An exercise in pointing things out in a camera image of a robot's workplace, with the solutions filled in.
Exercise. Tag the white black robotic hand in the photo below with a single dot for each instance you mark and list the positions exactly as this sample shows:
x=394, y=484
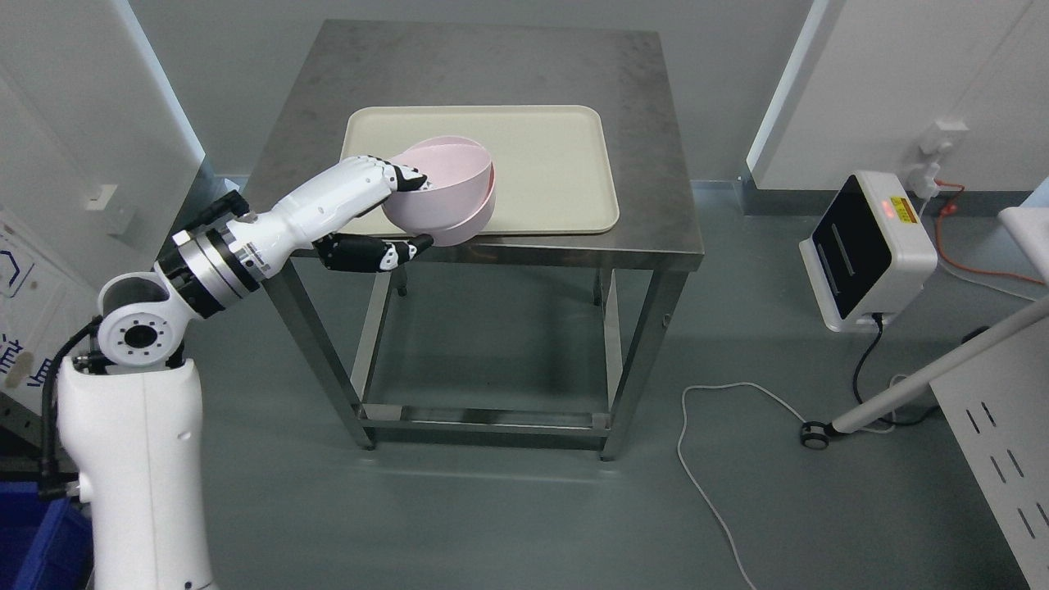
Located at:
x=320, y=206

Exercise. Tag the pink bowl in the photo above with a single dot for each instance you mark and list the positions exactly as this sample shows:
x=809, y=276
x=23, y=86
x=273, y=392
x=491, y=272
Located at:
x=459, y=172
x=454, y=235

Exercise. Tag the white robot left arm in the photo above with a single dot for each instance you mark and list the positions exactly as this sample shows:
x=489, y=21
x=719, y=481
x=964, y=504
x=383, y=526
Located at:
x=122, y=411

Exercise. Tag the beige plastic tray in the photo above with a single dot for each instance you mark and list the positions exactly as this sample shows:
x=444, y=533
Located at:
x=552, y=174

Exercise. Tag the white sign board blue text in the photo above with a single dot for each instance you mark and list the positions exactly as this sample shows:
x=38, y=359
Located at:
x=37, y=309

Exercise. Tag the stainless steel table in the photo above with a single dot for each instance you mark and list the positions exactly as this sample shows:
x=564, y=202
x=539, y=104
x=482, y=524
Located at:
x=642, y=263

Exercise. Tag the blue crate on floor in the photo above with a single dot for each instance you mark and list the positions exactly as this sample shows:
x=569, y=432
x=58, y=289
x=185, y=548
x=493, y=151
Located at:
x=44, y=544

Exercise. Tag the white stand leg with caster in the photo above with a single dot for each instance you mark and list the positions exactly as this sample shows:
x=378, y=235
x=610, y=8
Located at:
x=816, y=435

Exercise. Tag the white black box device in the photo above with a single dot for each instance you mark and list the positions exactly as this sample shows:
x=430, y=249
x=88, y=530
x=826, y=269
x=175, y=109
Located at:
x=868, y=255

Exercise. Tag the white perforated panel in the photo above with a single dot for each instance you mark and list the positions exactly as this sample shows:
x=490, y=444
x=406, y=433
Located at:
x=997, y=407

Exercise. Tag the white wall switch box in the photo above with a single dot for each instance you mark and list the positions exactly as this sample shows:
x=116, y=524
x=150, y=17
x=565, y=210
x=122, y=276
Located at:
x=111, y=210

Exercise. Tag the white wall socket plug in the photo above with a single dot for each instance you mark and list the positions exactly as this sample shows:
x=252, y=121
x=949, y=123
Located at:
x=936, y=142

